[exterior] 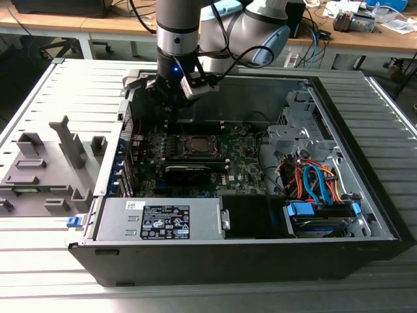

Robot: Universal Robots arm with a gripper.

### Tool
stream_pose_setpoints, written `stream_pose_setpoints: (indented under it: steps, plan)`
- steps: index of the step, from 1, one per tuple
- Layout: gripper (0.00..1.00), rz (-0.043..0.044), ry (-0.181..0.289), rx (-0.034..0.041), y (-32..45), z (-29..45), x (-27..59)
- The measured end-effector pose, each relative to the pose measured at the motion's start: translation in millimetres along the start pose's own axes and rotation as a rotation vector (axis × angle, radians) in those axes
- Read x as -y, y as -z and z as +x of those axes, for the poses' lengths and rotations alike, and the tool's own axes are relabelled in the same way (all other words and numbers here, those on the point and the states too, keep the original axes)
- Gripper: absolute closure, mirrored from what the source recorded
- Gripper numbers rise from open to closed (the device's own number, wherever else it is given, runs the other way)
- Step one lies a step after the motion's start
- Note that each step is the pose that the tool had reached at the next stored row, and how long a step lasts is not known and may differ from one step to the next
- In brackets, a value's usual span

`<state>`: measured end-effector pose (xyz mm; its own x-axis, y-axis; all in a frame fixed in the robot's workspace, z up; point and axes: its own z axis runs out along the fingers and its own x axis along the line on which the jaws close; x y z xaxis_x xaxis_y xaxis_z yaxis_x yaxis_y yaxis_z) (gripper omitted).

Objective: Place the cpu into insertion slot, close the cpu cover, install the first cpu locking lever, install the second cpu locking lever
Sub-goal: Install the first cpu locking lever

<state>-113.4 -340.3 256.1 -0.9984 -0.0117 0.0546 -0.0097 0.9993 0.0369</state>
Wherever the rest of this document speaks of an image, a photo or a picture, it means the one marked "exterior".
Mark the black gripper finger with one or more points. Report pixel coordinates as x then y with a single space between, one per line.
185 101
161 96

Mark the silver green CPU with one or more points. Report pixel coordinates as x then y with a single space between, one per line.
199 144

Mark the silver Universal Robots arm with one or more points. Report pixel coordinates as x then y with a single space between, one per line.
177 23

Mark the black RAM slot row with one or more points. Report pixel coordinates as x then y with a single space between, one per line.
195 162
195 128

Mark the round coin battery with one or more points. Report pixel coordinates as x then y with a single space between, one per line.
242 131

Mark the black graphics card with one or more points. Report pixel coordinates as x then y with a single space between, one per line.
187 176

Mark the green motherboard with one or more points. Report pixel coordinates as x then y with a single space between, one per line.
244 163

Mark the silver metal drive cage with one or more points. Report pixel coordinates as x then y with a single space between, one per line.
286 133

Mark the black office chair base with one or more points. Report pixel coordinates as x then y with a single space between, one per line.
62 45

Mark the black monitor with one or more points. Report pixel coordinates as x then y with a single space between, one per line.
65 8

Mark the grey parts rack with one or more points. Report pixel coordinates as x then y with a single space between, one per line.
52 153

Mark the black plastic shroud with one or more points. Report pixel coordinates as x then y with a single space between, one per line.
244 216

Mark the grey power supply unit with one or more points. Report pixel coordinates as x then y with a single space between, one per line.
114 218

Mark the black box device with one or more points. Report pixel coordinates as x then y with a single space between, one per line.
298 19

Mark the blue case latch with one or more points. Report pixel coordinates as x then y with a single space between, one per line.
73 222

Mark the green RAM stick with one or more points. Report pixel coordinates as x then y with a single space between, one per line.
36 189

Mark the black open PC case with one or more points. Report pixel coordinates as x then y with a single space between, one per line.
228 264

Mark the copper heat sink cooler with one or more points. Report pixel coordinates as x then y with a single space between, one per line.
342 21

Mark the hard disk blue carrier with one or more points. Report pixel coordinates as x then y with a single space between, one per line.
312 225

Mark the small grey metal box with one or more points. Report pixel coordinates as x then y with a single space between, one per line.
363 23

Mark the wooden desk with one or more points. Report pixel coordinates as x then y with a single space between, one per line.
374 39

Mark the blue box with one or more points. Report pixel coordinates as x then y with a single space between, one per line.
387 3

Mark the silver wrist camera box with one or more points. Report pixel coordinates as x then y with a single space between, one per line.
195 88

